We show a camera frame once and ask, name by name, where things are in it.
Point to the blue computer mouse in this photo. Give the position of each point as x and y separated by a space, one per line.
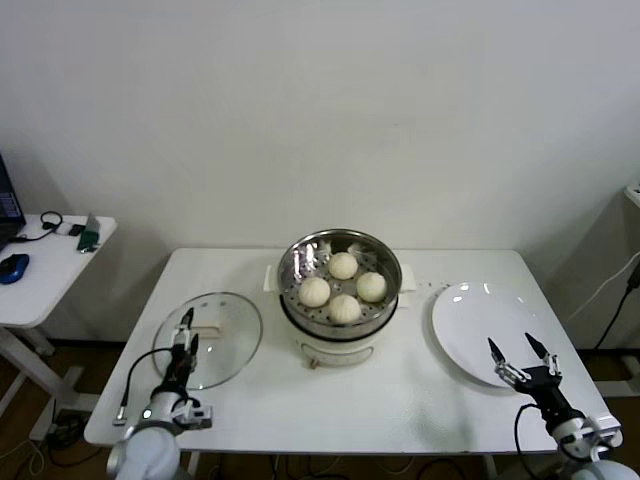
12 267

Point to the white round plate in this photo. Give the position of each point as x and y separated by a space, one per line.
470 325

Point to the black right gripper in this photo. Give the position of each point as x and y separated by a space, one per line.
542 382

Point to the green circuit board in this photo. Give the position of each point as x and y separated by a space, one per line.
87 240

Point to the white side table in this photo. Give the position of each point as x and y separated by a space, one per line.
50 280

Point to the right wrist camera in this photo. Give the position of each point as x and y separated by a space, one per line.
602 432

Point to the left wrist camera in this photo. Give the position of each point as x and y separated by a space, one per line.
197 416

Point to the black laptop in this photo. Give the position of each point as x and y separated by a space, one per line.
7 200

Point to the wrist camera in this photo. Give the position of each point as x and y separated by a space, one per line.
602 432
197 416

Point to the small black adapter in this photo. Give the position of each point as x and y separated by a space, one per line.
76 230

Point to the round glass pot lid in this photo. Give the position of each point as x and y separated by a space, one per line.
235 340

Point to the small white adapter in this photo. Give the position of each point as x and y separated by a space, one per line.
62 229

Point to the stainless steel steamer basket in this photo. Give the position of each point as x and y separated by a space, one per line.
300 270

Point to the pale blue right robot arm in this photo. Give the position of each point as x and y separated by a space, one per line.
605 472

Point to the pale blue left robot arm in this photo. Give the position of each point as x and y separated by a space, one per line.
147 452

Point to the white desk foot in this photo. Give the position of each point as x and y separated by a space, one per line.
620 389

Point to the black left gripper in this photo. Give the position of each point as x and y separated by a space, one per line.
181 370

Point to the white box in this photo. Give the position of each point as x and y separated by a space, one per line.
634 192

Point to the white table leg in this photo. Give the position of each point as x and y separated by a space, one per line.
489 467

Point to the white steamed baozi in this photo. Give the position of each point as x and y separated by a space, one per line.
371 286
344 308
342 265
314 291

